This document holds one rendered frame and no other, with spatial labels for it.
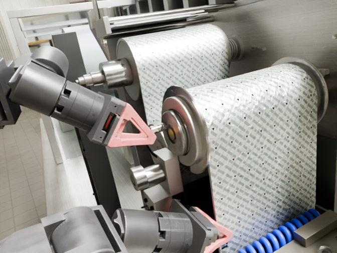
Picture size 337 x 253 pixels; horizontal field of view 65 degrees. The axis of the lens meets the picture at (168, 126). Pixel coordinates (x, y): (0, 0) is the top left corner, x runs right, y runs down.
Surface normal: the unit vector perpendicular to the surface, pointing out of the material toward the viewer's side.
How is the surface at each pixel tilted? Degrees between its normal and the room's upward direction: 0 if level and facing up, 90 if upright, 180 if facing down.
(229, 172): 90
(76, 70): 90
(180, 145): 90
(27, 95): 107
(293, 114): 90
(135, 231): 65
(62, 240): 40
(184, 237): 71
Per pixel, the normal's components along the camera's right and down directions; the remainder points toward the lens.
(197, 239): -0.85, -0.22
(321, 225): -0.16, -0.93
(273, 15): -0.88, 0.28
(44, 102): 0.21, 0.55
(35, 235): 0.20, -0.83
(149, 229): 0.53, -0.37
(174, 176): 0.43, 0.22
